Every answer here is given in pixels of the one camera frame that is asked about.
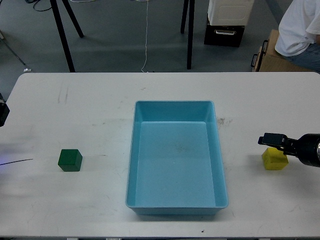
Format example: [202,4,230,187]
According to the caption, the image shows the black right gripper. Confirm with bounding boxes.
[258,132,320,167]

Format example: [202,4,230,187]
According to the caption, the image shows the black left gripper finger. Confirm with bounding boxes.
[0,94,10,127]

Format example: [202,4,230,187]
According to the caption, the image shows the yellow wooden cube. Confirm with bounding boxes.
[262,147,289,170]

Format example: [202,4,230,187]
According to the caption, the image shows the green wooden cube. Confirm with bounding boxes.
[58,149,83,172]

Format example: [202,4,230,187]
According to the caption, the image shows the white appliance box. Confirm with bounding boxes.
[207,0,255,26]

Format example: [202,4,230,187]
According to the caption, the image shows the light blue plastic bin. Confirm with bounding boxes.
[125,100,229,215]

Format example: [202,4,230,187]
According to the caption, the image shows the person in white shirt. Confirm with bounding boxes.
[275,0,320,73]

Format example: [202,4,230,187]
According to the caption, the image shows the black storage case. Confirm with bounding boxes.
[204,20,245,48]

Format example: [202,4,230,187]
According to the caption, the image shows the black left table legs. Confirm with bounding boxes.
[49,0,85,73]

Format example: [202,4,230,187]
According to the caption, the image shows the black table legs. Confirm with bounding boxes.
[49,0,85,73]
[180,0,195,70]

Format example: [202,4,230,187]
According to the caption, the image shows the black right table legs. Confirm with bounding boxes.
[180,0,195,70]

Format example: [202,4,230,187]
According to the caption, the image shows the thin black cable tie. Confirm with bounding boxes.
[0,158,33,166]

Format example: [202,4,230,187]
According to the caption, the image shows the wooden crate with handles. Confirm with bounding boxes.
[251,29,312,72]

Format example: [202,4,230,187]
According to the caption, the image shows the white hanging cord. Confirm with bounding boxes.
[136,0,156,74]

